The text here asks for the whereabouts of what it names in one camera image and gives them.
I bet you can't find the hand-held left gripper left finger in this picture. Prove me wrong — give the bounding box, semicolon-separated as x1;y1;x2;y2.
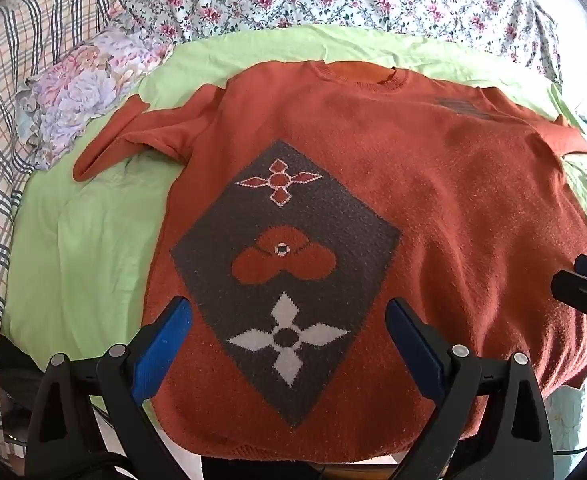
24;296;194;480

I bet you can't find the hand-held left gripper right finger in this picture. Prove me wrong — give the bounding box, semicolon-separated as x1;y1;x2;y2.
384;297;555;480

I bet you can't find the orange knit sweater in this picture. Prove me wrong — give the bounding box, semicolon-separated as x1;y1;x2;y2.
72;60;587;463

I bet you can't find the light green bedsheet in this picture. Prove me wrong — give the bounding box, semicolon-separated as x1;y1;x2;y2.
0;25;587;461

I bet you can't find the purple floral pillow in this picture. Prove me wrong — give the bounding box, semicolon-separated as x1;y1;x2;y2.
16;27;174;171

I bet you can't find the beige plaid blanket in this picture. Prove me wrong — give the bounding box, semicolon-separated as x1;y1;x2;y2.
0;0;134;466

